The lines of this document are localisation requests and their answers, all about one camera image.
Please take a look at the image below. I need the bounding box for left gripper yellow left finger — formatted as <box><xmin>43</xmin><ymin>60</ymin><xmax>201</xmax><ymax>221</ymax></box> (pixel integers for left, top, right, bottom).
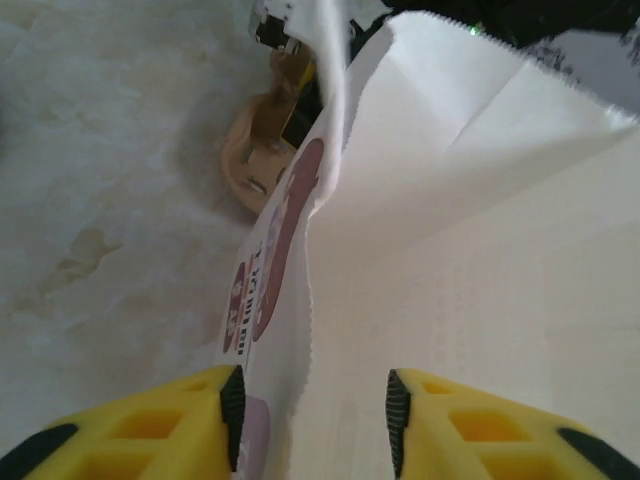
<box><xmin>0</xmin><ymin>364</ymin><xmax>247</xmax><ymax>480</ymax></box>

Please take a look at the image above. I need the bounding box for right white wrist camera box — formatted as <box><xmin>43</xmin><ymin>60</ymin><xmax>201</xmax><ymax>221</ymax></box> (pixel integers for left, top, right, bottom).
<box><xmin>248</xmin><ymin>0</ymin><xmax>304</xmax><ymax>51</ymax></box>

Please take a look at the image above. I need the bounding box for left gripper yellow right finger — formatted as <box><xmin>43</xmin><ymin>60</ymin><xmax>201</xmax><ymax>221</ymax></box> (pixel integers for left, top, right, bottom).
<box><xmin>385</xmin><ymin>368</ymin><xmax>640</xmax><ymax>480</ymax></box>

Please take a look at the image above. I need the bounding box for white printed paper bag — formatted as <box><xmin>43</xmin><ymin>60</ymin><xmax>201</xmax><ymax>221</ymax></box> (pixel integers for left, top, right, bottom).
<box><xmin>214</xmin><ymin>0</ymin><xmax>640</xmax><ymax>480</ymax></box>

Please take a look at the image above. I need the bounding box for brown pulp cup carrier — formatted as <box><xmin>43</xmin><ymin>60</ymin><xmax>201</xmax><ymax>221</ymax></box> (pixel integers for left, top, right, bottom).
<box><xmin>219</xmin><ymin>47</ymin><xmax>321</xmax><ymax>216</ymax></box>

